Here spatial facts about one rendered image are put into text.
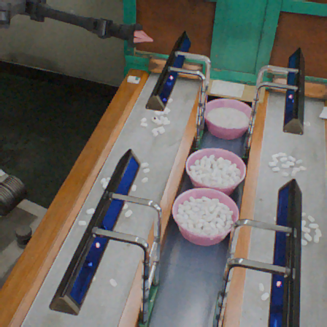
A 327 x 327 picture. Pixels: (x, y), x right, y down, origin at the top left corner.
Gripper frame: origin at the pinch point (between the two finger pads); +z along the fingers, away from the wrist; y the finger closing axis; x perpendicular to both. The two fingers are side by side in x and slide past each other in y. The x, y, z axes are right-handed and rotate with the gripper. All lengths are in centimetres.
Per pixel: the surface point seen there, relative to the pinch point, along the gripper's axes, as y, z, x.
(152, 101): 19.8, 15.0, 20.6
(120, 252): 69, 29, 55
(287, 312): 41, 91, 88
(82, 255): 44, 37, 97
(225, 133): 40, 35, -31
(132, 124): 44.3, -7.8, -12.8
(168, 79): 13.5, 13.6, 3.9
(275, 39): -6, 40, -63
